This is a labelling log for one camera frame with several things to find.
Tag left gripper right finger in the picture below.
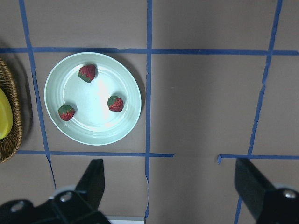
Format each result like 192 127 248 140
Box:
234 158 276 218

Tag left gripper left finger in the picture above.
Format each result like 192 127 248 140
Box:
75 159 105 210

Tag strawberry with green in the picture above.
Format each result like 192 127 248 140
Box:
107 96 124 112
58 105 75 121

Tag plain red strawberry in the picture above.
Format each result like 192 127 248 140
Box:
78 64 96 83

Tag light green plate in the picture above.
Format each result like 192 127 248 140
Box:
44 52 142 146

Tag brown wicker basket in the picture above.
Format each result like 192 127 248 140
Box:
0 59 23 163

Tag yellow banana bunch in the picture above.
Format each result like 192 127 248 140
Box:
0 89 13 139

